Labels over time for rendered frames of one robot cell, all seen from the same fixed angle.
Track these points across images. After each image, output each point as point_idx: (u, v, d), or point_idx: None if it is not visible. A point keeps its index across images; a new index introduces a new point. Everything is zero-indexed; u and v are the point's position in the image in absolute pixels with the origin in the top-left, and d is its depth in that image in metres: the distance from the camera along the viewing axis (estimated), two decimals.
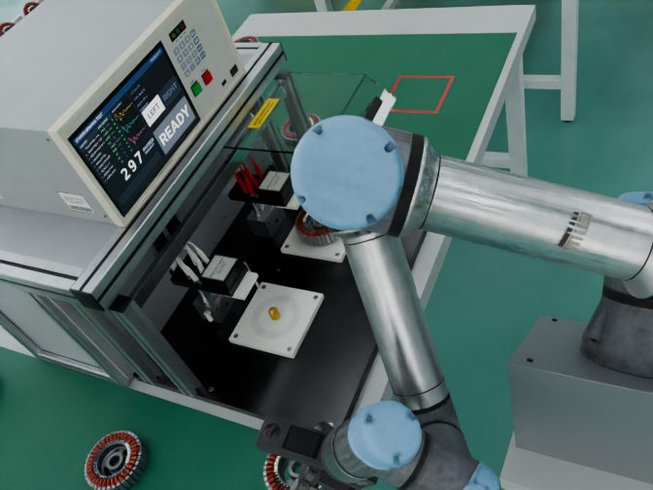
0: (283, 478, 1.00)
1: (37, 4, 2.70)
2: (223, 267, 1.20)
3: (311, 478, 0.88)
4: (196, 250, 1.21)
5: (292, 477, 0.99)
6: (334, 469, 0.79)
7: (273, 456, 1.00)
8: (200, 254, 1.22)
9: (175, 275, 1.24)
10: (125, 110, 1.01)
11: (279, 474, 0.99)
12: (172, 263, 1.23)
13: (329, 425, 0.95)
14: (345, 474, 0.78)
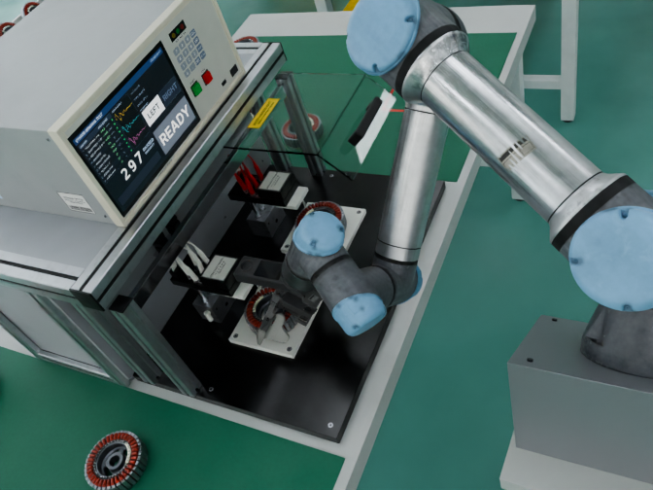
0: (259, 318, 1.25)
1: (37, 4, 2.70)
2: (223, 267, 1.20)
3: (277, 299, 1.13)
4: (196, 250, 1.21)
5: None
6: (289, 276, 1.05)
7: (253, 301, 1.26)
8: (200, 254, 1.22)
9: (175, 275, 1.24)
10: (125, 110, 1.01)
11: (257, 314, 1.24)
12: (172, 263, 1.23)
13: None
14: (295, 278, 1.03)
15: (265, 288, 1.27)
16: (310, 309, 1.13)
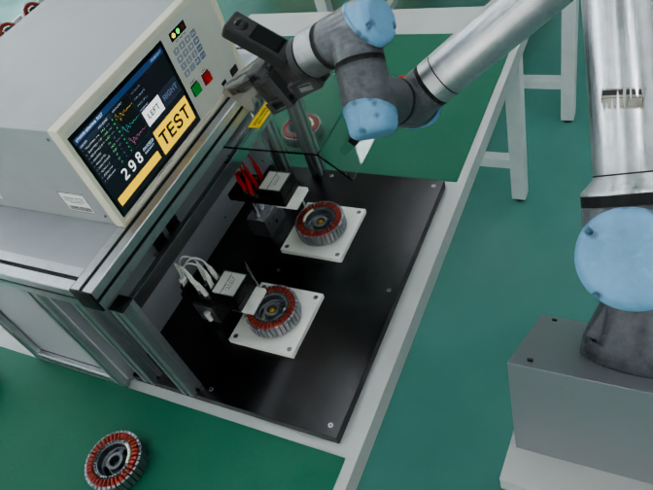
0: (259, 318, 1.25)
1: (37, 4, 2.70)
2: (233, 283, 1.23)
3: (262, 75, 1.00)
4: (206, 266, 1.25)
5: (267, 317, 1.24)
6: (303, 53, 0.94)
7: None
8: (210, 269, 1.26)
9: (186, 290, 1.27)
10: (125, 110, 1.01)
11: (257, 314, 1.24)
12: (183, 279, 1.26)
13: None
14: (313, 58, 0.93)
15: (265, 288, 1.27)
16: (292, 98, 1.04)
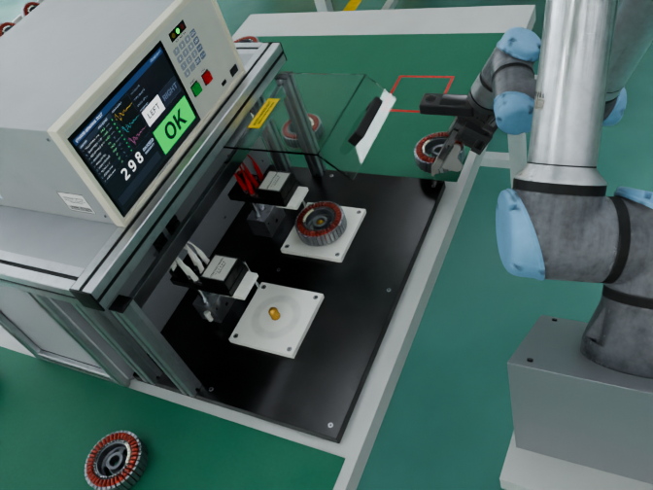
0: None
1: (37, 4, 2.70)
2: (223, 267, 1.20)
3: (459, 126, 1.29)
4: (196, 250, 1.21)
5: (435, 157, 1.40)
6: (481, 94, 1.21)
7: (420, 144, 1.42)
8: (200, 254, 1.22)
9: (175, 275, 1.24)
10: (125, 110, 1.01)
11: (426, 154, 1.40)
12: (172, 263, 1.23)
13: None
14: (489, 94, 1.19)
15: (430, 134, 1.43)
16: (488, 135, 1.29)
